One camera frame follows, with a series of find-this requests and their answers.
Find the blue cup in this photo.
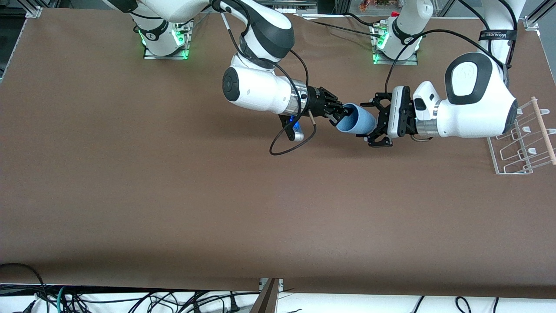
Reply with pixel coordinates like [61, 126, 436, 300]
[337, 103, 377, 135]

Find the wooden rack rod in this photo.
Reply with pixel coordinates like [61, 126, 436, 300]
[531, 98, 556, 166]

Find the white power strip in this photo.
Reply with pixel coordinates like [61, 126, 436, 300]
[265, 0, 318, 11]

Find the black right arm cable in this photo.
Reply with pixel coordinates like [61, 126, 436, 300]
[211, 0, 318, 156]

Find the black table cable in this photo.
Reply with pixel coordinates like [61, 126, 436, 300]
[304, 18, 383, 37]
[343, 12, 387, 27]

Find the white wire cup rack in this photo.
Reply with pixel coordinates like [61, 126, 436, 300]
[487, 98, 556, 175]

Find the black branded velcro strap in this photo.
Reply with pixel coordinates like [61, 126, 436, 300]
[479, 30, 517, 42]

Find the aluminium frame profile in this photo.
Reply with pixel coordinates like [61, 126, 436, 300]
[523, 0, 556, 30]
[25, 0, 44, 19]

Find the brown support post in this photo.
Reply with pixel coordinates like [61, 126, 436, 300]
[250, 278, 284, 313]

